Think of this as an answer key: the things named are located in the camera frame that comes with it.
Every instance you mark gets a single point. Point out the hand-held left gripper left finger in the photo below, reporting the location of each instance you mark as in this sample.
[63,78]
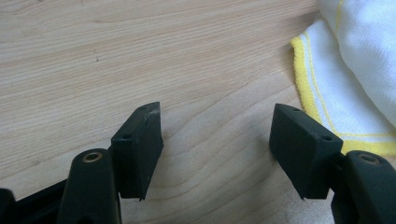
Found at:
[137,155]

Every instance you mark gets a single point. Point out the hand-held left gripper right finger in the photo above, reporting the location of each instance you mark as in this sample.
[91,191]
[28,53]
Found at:
[303,155]

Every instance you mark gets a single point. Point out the white cloth with yellow edge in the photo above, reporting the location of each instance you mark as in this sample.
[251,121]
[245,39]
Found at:
[348,77]

